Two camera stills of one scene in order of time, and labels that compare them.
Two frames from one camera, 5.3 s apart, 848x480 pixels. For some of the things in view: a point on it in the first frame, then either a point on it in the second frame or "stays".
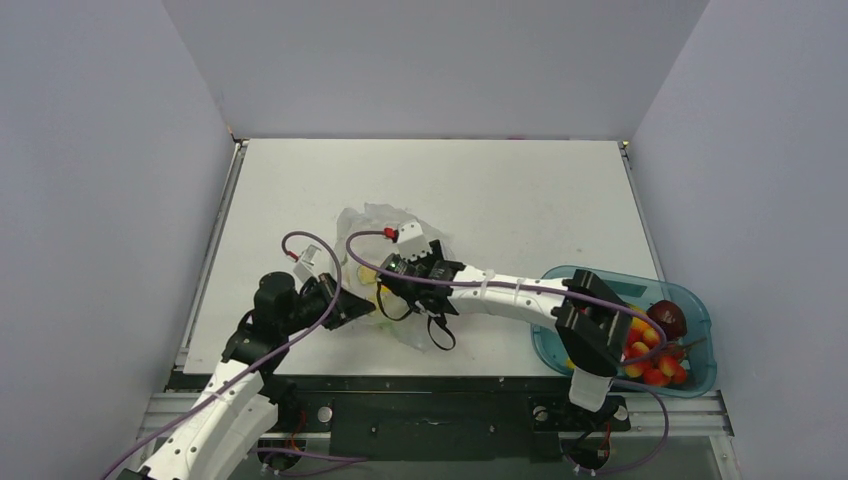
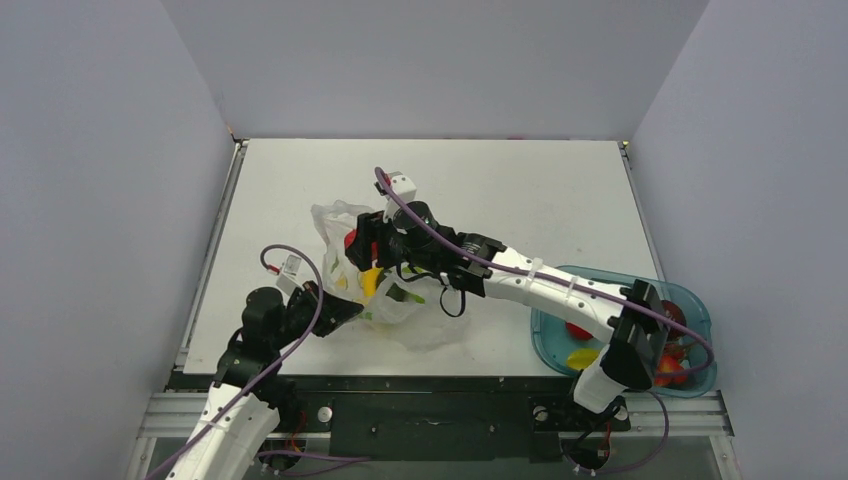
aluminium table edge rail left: (226, 194) stays
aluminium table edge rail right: (628, 165) stays
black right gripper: (395, 279) → (366, 237)
